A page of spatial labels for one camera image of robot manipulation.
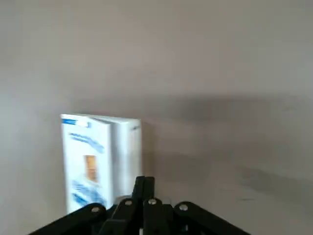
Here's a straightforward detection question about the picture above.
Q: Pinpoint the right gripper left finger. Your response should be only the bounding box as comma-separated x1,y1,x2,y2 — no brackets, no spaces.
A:
26,175,145,235

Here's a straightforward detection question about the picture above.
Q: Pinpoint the white paperback book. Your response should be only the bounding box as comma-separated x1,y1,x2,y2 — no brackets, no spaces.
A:
60,114,142,215

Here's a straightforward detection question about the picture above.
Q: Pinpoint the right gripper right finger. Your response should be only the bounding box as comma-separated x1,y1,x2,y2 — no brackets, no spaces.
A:
143,175,252,235

